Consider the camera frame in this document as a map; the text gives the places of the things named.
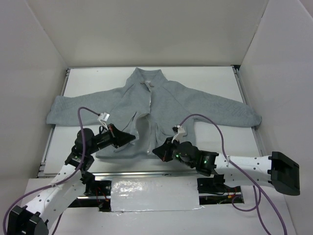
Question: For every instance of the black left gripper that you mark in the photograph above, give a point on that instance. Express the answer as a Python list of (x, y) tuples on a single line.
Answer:
[(113, 136)]

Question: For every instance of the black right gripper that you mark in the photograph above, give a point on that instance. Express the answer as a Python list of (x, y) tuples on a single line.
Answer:
[(168, 149)]

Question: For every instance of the grey zip-up fleece jacket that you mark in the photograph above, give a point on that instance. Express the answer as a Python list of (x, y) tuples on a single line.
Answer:
[(148, 106)]

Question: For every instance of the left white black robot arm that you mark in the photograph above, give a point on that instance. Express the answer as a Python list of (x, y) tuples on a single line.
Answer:
[(46, 208)]

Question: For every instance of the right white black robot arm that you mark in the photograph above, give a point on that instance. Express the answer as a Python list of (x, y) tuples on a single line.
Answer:
[(276, 170)]

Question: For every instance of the silver foil tape sheet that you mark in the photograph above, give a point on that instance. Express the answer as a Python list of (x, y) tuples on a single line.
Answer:
[(155, 194)]

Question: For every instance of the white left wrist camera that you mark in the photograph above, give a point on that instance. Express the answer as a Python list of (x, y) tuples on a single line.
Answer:
[(103, 118)]

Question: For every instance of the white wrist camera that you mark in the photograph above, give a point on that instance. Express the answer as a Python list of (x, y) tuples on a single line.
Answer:
[(179, 133), (103, 118)]

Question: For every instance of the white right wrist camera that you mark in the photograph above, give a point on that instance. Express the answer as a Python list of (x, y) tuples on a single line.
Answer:
[(179, 133)]

